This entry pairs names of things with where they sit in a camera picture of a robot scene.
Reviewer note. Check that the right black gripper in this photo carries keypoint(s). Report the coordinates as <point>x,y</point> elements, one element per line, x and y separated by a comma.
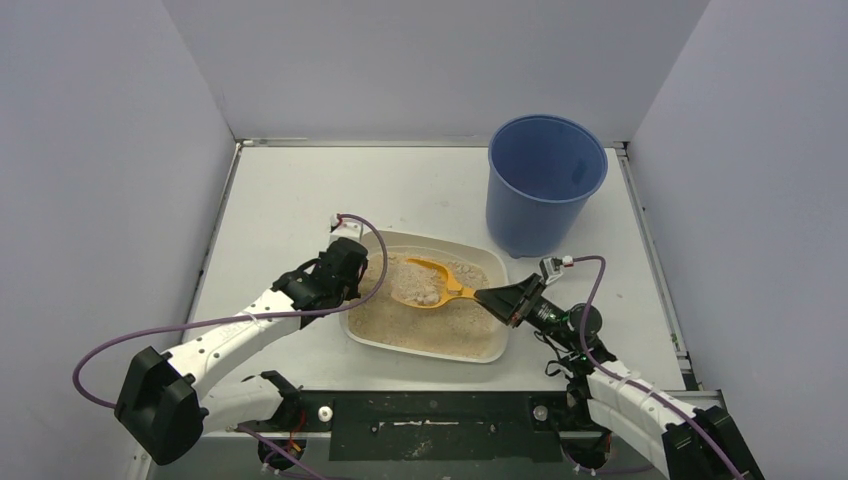
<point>525,302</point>

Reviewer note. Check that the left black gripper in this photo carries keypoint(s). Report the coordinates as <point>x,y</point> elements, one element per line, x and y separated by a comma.
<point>348,266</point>

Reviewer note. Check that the orange plastic litter scoop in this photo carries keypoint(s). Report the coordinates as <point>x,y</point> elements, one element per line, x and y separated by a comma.
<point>426,284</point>

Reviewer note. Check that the white plastic litter tray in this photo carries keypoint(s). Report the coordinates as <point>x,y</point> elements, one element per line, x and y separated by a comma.
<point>481,257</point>

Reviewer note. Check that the blue plastic bucket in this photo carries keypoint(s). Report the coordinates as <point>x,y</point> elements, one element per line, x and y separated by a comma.
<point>542,171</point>

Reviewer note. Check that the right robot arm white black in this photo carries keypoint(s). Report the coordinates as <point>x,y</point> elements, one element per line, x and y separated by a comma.
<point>680,440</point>

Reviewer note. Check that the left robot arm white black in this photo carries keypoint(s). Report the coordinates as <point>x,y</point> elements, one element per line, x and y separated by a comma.
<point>169,400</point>

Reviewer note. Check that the beige cat litter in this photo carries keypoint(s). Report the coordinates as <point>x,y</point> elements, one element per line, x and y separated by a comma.
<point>462,330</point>

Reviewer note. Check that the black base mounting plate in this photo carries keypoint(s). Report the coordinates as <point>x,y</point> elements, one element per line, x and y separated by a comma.
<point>442,426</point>

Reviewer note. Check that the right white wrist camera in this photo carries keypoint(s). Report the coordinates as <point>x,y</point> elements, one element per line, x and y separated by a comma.
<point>553,268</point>

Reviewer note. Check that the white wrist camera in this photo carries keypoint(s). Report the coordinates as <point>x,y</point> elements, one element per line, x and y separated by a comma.
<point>553,268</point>
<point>345,228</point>

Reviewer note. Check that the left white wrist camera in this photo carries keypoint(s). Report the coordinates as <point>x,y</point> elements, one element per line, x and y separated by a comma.
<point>345,228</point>

